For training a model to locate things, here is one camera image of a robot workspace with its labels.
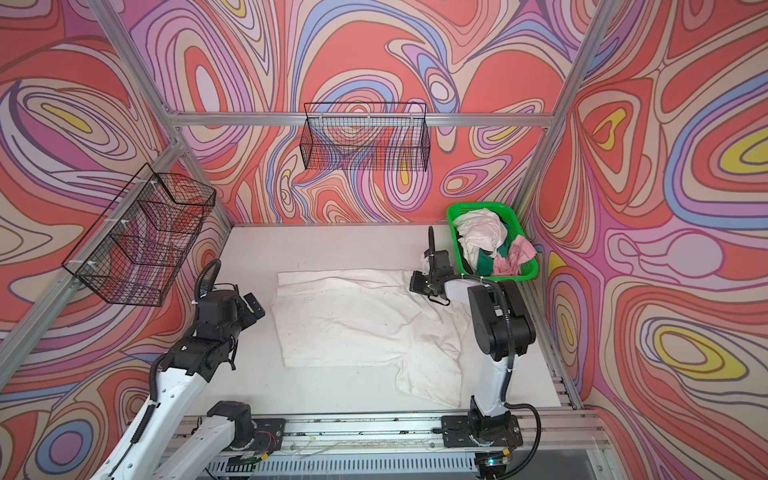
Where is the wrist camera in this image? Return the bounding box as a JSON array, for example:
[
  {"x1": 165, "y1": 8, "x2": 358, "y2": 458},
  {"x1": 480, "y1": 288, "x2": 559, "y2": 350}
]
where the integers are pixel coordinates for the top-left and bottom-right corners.
[
  {"x1": 426, "y1": 250, "x2": 453, "y2": 277},
  {"x1": 197, "y1": 290, "x2": 239, "y2": 326}
]

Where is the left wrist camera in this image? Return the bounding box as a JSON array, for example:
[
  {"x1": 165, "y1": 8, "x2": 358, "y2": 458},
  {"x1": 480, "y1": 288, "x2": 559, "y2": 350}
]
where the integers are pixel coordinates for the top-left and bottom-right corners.
[{"x1": 197, "y1": 290, "x2": 239, "y2": 326}]

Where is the white cloth in basket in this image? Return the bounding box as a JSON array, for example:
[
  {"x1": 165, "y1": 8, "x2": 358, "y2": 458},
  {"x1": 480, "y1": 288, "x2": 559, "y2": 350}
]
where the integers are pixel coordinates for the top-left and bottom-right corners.
[{"x1": 453, "y1": 208, "x2": 508, "y2": 257}]

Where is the green plastic laundry basket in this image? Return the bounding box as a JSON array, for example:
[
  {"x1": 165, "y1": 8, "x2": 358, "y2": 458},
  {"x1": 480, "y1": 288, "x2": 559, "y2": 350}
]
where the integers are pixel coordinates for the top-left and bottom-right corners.
[{"x1": 446, "y1": 202, "x2": 538, "y2": 282}]

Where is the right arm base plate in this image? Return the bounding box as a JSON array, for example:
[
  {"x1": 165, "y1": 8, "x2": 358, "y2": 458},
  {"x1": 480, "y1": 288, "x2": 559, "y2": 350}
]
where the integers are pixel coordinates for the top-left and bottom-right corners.
[{"x1": 436, "y1": 411, "x2": 524, "y2": 450}]

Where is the white t shirt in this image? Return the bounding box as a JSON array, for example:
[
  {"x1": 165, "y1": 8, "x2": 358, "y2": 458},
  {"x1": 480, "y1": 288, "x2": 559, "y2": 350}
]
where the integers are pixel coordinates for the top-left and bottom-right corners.
[{"x1": 270, "y1": 269, "x2": 470, "y2": 408}]

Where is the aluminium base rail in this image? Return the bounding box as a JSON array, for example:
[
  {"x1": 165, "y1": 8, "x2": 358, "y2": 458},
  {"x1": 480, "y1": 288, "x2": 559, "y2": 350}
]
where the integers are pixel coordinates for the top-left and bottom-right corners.
[{"x1": 163, "y1": 409, "x2": 622, "y2": 479}]

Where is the green cloth in basket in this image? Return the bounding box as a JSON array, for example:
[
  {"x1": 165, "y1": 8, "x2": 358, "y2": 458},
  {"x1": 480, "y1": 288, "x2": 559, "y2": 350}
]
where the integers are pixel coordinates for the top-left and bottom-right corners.
[{"x1": 474, "y1": 243, "x2": 515, "y2": 276}]

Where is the black wire basket wall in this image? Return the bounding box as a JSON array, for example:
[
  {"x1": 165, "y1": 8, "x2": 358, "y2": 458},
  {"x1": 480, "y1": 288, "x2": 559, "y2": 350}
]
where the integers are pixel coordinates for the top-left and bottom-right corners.
[
  {"x1": 299, "y1": 101, "x2": 431, "y2": 172},
  {"x1": 62, "y1": 164, "x2": 216, "y2": 307}
]

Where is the aluminium frame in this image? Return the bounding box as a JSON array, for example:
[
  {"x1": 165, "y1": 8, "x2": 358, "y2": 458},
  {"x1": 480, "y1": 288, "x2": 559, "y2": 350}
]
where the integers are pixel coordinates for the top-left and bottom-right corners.
[{"x1": 0, "y1": 0, "x2": 625, "y2": 415}]

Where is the black wire basket left wall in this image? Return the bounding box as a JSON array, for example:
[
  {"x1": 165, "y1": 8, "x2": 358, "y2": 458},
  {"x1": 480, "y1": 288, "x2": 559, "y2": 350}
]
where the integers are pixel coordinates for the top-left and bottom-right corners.
[{"x1": 62, "y1": 164, "x2": 216, "y2": 307}]

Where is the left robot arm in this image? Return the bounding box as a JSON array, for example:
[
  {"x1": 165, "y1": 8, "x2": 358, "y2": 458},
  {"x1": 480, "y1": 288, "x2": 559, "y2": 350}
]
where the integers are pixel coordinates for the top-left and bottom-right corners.
[{"x1": 94, "y1": 259, "x2": 265, "y2": 479}]

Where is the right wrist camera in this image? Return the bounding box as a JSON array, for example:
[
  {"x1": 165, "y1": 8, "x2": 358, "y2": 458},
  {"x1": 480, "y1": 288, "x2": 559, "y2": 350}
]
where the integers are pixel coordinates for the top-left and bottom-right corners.
[{"x1": 426, "y1": 250, "x2": 453, "y2": 277}]

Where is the pink cloth in basket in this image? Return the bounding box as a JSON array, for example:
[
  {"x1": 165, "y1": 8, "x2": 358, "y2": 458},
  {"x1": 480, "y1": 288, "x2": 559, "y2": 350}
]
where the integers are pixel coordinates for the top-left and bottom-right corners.
[{"x1": 493, "y1": 235, "x2": 536, "y2": 276}]

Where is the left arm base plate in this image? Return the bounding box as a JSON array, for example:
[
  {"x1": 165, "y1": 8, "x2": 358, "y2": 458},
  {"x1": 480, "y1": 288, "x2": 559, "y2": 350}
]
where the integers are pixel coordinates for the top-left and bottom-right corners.
[{"x1": 229, "y1": 418, "x2": 286, "y2": 453}]

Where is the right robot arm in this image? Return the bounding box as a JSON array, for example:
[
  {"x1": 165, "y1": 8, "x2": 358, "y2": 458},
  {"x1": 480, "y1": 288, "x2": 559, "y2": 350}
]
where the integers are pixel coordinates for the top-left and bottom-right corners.
[{"x1": 409, "y1": 227, "x2": 543, "y2": 479}]

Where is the black wire basket back wall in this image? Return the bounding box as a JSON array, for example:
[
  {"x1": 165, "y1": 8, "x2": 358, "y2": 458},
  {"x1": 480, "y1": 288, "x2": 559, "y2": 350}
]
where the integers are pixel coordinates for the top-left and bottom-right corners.
[{"x1": 299, "y1": 101, "x2": 431, "y2": 172}]

